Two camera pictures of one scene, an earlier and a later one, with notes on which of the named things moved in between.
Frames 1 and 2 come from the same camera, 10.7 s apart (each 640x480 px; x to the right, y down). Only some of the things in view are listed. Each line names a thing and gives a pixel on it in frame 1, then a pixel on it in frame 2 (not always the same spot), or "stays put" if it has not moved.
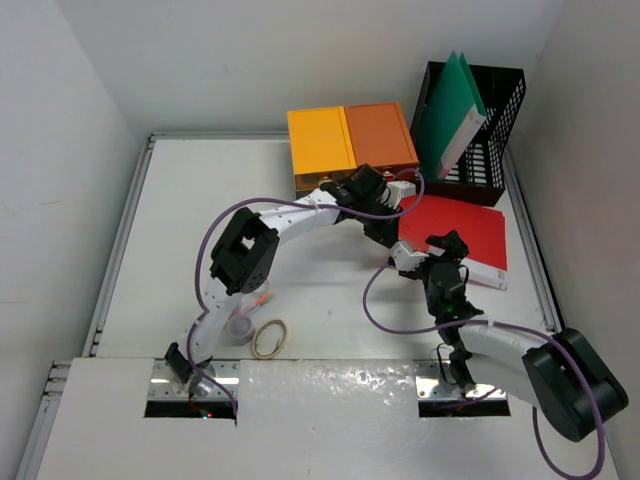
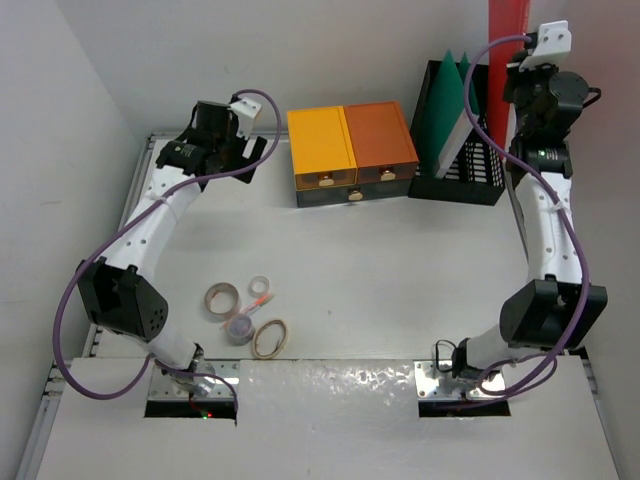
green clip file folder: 451,119 stays put
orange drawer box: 379,136 stays put
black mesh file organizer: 477,175 stays put
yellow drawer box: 321,146 stays put
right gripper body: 432,260 -> 523,89
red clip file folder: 480,228 -> 505,18
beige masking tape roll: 255,339 stays put
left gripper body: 383,206 -> 229,148
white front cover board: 293,420 stays put
